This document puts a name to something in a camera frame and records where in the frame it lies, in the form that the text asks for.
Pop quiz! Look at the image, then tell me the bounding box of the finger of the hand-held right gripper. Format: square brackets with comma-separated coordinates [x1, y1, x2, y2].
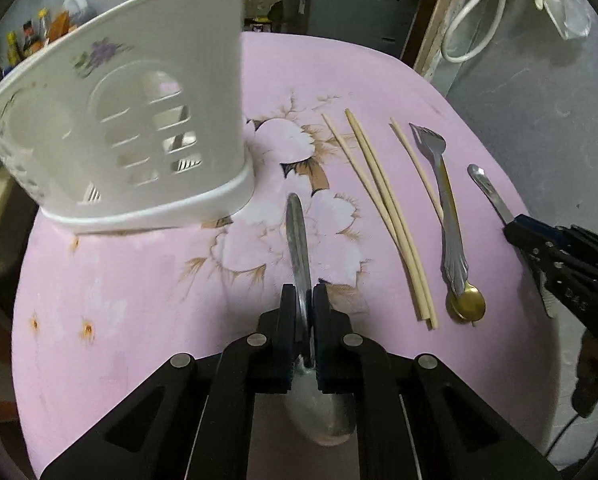
[514, 214, 598, 267]
[502, 227, 598, 319]

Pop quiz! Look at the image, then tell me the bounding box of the steel fork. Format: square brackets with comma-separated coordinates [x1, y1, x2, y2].
[409, 122, 468, 296]

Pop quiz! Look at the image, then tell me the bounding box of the grey metal cabinet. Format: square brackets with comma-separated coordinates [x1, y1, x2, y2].
[284, 0, 422, 58]

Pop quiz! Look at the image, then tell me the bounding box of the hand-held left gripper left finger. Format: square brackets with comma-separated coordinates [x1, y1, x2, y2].
[39, 282, 310, 480]

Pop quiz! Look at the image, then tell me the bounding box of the red-cap sauce bottle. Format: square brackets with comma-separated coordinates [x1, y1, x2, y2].
[20, 20, 40, 58]

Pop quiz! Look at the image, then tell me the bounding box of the pale wooden chopstick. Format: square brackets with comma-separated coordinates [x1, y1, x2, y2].
[321, 112, 427, 321]
[389, 117, 446, 221]
[344, 107, 439, 331]

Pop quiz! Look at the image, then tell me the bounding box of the white hose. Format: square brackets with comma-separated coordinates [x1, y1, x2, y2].
[441, 0, 510, 64]

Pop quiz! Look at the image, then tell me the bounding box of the clear plastic bag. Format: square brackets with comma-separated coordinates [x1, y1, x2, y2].
[544, 0, 592, 41]

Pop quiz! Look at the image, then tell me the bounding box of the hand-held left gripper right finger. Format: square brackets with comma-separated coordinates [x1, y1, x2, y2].
[310, 282, 564, 480]

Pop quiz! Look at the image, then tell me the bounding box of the gold spoon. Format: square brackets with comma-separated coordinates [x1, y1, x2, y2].
[436, 160, 487, 325]

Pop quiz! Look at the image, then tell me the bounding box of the wooden door frame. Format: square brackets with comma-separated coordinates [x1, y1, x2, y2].
[411, 0, 468, 83]

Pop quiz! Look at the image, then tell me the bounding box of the large oil jug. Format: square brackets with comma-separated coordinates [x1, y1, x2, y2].
[62, 0, 99, 26]

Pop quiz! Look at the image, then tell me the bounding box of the slim steel utensil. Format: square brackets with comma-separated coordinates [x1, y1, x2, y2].
[467, 163, 517, 226]

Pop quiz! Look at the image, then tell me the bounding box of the white plastic utensil basket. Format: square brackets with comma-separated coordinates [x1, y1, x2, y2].
[0, 0, 257, 235]

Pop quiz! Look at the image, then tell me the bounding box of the yellow-cap dark sauce bottle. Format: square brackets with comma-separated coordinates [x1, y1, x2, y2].
[4, 32, 22, 68]

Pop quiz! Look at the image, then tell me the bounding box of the large steel spoon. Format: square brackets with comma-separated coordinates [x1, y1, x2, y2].
[284, 192, 357, 446]

